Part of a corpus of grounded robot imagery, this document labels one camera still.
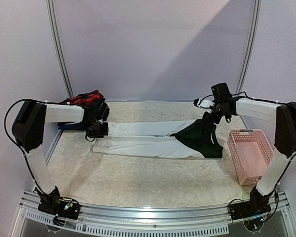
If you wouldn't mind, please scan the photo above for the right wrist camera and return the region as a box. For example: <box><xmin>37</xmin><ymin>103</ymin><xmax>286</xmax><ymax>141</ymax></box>
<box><xmin>193</xmin><ymin>98</ymin><xmax>215</xmax><ymax>109</ymax></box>

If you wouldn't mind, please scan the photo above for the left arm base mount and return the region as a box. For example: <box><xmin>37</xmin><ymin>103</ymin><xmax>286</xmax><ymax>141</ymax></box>
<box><xmin>38</xmin><ymin>193</ymin><xmax>81</xmax><ymax>220</ymax></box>

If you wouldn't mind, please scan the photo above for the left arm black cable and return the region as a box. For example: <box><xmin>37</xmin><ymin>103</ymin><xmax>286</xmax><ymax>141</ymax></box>
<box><xmin>3</xmin><ymin>98</ymin><xmax>50</xmax><ymax>154</ymax></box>

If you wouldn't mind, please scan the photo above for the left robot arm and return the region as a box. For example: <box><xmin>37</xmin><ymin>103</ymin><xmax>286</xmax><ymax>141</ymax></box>
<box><xmin>12</xmin><ymin>99</ymin><xmax>110</xmax><ymax>196</ymax></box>

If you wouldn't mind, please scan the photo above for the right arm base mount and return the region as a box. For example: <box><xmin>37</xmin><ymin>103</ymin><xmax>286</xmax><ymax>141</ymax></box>
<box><xmin>227</xmin><ymin>197</ymin><xmax>280</xmax><ymax>222</ymax></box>

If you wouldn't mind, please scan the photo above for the white cloth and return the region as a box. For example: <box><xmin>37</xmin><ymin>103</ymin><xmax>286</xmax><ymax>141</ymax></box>
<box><xmin>92</xmin><ymin>120</ymin><xmax>204</xmax><ymax>159</ymax></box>

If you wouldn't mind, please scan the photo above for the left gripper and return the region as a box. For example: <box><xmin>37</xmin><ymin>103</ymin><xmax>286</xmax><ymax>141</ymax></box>
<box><xmin>85</xmin><ymin>119</ymin><xmax>108</xmax><ymax>138</ymax></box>

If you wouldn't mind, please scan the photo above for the left aluminium corner post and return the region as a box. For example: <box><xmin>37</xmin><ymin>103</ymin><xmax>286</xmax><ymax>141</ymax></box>
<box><xmin>46</xmin><ymin>0</ymin><xmax>74</xmax><ymax>97</ymax></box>

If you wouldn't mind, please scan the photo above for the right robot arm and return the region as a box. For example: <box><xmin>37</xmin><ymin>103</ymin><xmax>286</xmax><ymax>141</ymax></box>
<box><xmin>194</xmin><ymin>82</ymin><xmax>296</xmax><ymax>215</ymax></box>

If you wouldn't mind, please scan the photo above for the dark green garment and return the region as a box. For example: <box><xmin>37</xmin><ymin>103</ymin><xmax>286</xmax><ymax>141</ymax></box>
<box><xmin>170</xmin><ymin>119</ymin><xmax>223</xmax><ymax>158</ymax></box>

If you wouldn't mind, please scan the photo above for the folded black garment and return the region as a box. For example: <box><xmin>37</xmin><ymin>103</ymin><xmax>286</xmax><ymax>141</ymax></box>
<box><xmin>99</xmin><ymin>97</ymin><xmax>106</xmax><ymax>107</ymax></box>

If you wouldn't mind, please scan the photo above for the pink plastic laundry basket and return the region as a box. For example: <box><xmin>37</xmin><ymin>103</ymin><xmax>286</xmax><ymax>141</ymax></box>
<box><xmin>227</xmin><ymin>129</ymin><xmax>274</xmax><ymax>186</ymax></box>

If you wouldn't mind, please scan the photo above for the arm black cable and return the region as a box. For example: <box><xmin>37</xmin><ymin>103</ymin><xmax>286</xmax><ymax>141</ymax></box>
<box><xmin>226</xmin><ymin>91</ymin><xmax>296</xmax><ymax>158</ymax></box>
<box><xmin>3</xmin><ymin>98</ymin><xmax>50</xmax><ymax>154</ymax></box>

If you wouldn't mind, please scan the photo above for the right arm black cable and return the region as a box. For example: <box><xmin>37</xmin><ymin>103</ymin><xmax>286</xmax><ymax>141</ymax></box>
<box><xmin>226</xmin><ymin>91</ymin><xmax>296</xmax><ymax>158</ymax></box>

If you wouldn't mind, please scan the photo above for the aluminium corner post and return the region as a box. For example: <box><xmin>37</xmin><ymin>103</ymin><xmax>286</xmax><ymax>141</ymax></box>
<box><xmin>46</xmin><ymin>0</ymin><xmax>74</xmax><ymax>97</ymax></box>
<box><xmin>235</xmin><ymin>0</ymin><xmax>261</xmax><ymax>93</ymax></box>

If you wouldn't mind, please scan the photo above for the right aluminium corner post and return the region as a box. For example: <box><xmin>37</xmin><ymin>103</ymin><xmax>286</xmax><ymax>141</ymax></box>
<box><xmin>235</xmin><ymin>0</ymin><xmax>261</xmax><ymax>93</ymax></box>

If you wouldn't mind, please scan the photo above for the red black plaid shirt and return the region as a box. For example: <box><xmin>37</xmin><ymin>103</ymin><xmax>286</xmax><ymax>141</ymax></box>
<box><xmin>61</xmin><ymin>89</ymin><xmax>104</xmax><ymax>106</ymax></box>

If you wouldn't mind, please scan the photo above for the aluminium front rail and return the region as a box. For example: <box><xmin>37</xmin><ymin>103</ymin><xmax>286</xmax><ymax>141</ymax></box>
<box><xmin>11</xmin><ymin>191</ymin><xmax>296</xmax><ymax>237</ymax></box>

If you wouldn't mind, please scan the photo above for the folded navy blue garment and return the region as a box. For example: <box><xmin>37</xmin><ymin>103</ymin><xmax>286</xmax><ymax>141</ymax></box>
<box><xmin>56</xmin><ymin>107</ymin><xmax>111</xmax><ymax>131</ymax></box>

